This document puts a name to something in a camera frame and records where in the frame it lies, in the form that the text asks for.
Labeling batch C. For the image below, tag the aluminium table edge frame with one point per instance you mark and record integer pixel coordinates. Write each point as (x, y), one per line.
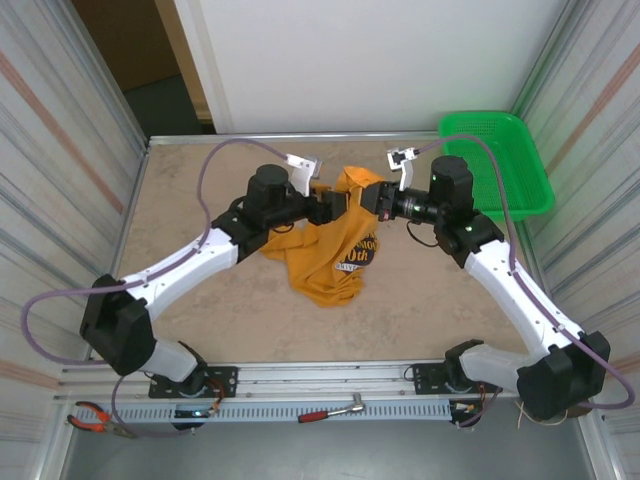
(300, 136)

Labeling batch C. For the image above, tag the green plastic basket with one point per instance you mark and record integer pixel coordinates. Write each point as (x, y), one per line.
(525, 175)

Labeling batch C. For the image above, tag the aluminium mounting rail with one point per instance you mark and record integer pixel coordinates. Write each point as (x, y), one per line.
(325, 375)

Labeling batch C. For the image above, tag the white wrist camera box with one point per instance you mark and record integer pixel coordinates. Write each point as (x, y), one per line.
(302, 172)
(405, 167)

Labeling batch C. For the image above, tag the yellow printed t-shirt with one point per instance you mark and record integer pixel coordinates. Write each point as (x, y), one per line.
(320, 260)

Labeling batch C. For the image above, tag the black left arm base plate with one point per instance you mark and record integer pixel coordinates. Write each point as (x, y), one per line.
(225, 382)

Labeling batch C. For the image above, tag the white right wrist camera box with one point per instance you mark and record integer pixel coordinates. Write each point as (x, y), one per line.
(405, 167)

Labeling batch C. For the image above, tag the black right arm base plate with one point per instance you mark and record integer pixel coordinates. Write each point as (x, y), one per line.
(430, 380)

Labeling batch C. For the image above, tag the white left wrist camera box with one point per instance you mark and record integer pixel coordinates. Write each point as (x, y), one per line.
(302, 172)

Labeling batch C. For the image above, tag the beige door jamb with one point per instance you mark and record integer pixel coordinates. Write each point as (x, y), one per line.
(183, 55)

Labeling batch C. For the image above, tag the brown door panel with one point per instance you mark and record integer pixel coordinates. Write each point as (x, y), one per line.
(125, 40)

